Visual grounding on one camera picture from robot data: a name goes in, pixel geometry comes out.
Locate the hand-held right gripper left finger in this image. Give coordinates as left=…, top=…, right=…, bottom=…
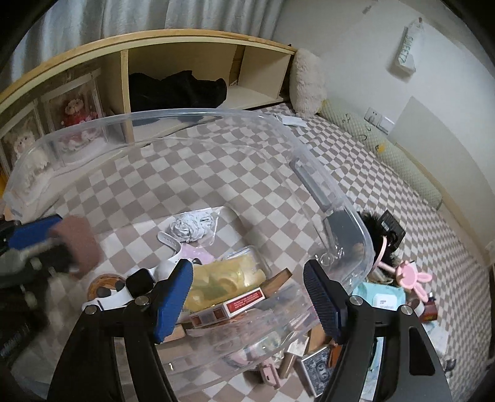
left=47, top=259, right=194, bottom=402

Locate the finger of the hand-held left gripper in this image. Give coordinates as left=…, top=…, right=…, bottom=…
left=0, top=216, right=64, bottom=256
left=0, top=242, right=78, bottom=289

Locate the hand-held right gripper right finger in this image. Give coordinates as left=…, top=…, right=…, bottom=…
left=303, top=259, right=453, bottom=402

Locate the red box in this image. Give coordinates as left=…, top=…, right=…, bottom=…
left=189, top=288, right=267, bottom=327

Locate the yellow soft block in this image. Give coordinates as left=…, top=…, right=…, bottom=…
left=183, top=255, right=268, bottom=314

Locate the clear plastic container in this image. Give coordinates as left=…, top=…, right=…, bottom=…
left=2, top=108, right=375, bottom=396

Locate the white smartwatch black screen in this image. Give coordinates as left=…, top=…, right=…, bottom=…
left=87, top=268, right=156, bottom=310

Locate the wooden block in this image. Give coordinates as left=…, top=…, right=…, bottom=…
left=259, top=268, right=295, bottom=299

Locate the blue wet wipes pack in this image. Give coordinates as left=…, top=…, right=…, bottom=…
left=352, top=282, right=407, bottom=312

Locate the beige small box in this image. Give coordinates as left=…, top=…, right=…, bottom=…
left=278, top=340, right=310, bottom=382

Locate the blue card box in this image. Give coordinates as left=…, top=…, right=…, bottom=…
left=299, top=346, right=335, bottom=399

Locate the pink hair hoop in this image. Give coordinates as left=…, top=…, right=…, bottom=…
left=373, top=236, right=392, bottom=272

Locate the white scrunchie in bag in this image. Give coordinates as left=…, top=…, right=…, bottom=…
left=170, top=207, right=230, bottom=246

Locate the black furry hair clip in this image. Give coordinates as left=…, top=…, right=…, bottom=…
left=358, top=211, right=405, bottom=267

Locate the white doll in box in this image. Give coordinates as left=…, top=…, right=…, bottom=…
left=0, top=104, right=52, bottom=183

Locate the pink rabbit hand mirror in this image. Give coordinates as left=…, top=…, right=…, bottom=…
left=377, top=261, right=432, bottom=301

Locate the black box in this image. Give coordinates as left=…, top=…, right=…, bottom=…
left=377, top=210, right=407, bottom=239

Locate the brown bottle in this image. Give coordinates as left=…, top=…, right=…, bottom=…
left=415, top=297, right=438, bottom=324

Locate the red doll in box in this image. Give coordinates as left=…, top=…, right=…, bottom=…
left=41, top=71, right=106, bottom=129

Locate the green bolster pillow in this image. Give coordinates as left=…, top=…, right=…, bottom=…
left=317, top=100, right=443, bottom=210

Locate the grey headboard panel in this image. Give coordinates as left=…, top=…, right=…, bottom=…
left=387, top=96, right=495, bottom=248

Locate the black cloth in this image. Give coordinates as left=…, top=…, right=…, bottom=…
left=128, top=70, right=228, bottom=113

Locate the white fluffy pillow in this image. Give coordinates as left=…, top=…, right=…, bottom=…
left=290, top=48, right=326, bottom=120

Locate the wooden shelf unit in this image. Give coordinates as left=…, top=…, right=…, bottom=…
left=0, top=33, right=299, bottom=184

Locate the grey curtain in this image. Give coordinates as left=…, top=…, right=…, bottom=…
left=10, top=0, right=287, bottom=80

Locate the white hanging bag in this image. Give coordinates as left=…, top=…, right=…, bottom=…
left=392, top=17, right=424, bottom=73

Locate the white smartwatch strap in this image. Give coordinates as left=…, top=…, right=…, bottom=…
left=157, top=231, right=194, bottom=280

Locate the white wall socket panel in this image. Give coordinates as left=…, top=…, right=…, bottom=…
left=364, top=107, right=396, bottom=134

